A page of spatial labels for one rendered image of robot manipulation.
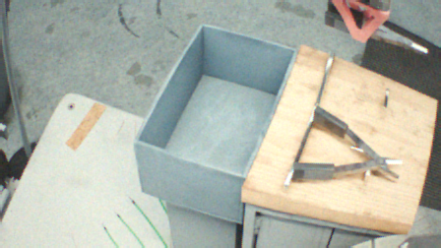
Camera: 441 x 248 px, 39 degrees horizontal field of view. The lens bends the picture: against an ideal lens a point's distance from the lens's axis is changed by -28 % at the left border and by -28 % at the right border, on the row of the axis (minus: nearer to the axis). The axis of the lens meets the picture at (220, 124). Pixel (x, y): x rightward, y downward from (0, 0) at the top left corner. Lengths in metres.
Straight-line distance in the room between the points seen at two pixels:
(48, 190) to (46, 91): 1.23
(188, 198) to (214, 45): 0.17
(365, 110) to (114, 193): 0.42
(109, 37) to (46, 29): 0.31
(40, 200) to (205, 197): 0.37
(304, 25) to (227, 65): 1.54
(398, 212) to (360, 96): 0.16
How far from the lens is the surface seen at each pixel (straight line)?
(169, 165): 0.75
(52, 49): 2.42
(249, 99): 0.88
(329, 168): 0.69
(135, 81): 2.24
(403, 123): 0.78
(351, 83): 0.81
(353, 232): 0.75
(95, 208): 1.05
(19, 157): 2.12
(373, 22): 0.65
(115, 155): 1.10
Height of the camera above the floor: 1.65
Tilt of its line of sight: 51 degrees down
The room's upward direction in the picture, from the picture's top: straight up
